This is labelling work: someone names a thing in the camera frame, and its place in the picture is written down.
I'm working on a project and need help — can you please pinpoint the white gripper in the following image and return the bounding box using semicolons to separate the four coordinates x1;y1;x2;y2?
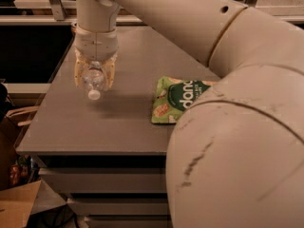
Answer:
74;26;118;90

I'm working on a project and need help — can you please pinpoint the clear plastic water bottle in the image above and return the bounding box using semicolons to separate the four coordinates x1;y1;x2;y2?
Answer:
83;61;106;101

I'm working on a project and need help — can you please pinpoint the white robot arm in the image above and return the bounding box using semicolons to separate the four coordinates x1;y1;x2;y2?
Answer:
112;0;304;228

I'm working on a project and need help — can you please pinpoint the green rice crisps bag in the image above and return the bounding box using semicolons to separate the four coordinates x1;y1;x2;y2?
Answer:
151;76;215;124

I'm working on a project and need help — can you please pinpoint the brown paper bag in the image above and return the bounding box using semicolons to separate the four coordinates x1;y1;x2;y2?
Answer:
6;105;38;127

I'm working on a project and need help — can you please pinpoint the grey drawer cabinet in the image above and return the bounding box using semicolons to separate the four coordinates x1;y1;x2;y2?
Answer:
17;26;217;228

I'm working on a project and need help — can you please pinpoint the cardboard box lower left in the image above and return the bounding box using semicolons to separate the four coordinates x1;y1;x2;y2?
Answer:
0;180;41;228

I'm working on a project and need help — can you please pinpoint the metal frame rail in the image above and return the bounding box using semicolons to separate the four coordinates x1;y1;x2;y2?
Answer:
0;0;304;27

